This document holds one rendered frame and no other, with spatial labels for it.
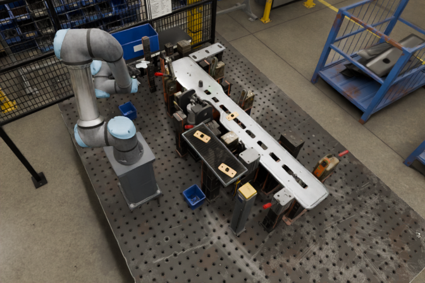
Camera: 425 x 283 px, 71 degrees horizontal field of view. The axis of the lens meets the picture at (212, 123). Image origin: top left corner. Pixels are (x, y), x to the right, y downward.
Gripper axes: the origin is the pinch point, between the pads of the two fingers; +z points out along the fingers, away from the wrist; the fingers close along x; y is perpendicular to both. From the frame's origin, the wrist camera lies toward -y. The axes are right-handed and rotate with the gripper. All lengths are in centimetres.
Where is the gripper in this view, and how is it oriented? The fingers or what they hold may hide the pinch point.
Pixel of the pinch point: (144, 72)
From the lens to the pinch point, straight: 190.4
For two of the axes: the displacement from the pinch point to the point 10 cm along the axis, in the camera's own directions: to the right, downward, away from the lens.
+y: 6.0, 6.3, -4.9
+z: 6.4, -0.2, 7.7
